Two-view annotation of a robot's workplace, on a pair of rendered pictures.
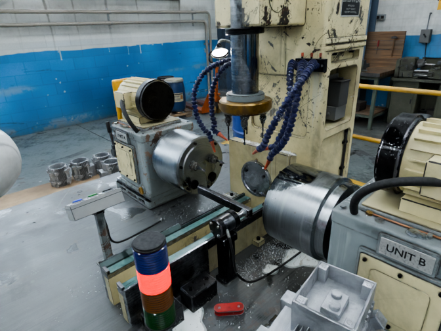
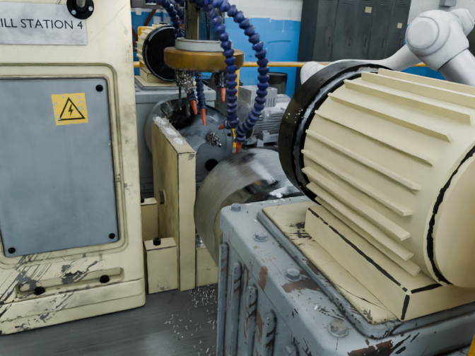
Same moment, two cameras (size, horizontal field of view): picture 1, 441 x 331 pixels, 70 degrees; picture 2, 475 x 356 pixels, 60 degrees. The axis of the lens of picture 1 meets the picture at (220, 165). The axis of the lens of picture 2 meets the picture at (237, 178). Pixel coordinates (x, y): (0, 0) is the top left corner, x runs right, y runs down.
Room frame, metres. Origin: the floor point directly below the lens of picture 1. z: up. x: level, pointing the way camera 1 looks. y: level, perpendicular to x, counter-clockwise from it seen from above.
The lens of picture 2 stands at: (1.95, 0.32, 1.41)
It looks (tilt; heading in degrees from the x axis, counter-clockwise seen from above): 22 degrees down; 200
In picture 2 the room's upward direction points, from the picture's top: 3 degrees clockwise
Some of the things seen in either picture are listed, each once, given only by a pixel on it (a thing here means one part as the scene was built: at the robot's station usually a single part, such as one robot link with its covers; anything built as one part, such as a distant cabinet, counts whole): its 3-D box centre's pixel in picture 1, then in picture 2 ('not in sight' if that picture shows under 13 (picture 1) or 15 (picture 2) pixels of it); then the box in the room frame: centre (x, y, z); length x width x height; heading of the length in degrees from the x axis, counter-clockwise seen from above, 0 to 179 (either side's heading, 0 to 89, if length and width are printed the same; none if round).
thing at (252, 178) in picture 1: (254, 178); not in sight; (1.11, -0.13, 1.02); 0.15 x 0.02 x 0.15; 42
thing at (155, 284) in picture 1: (153, 274); not in sight; (0.46, 0.13, 1.14); 0.06 x 0.06 x 0.04
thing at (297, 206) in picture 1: (319, 213); (185, 134); (0.80, -0.29, 1.04); 0.41 x 0.25 x 0.25; 42
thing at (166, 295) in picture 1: (157, 292); not in sight; (0.46, 0.13, 1.10); 0.06 x 0.06 x 0.04
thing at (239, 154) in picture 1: (265, 183); (157, 200); (1.15, -0.18, 0.97); 0.30 x 0.11 x 0.34; 42
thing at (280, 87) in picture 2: not in sight; (273, 93); (-4.06, -1.38, 0.30); 0.39 x 0.39 x 0.60
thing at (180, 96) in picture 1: (153, 99); not in sight; (6.16, 1.23, 0.37); 1.20 x 0.80 x 0.74; 126
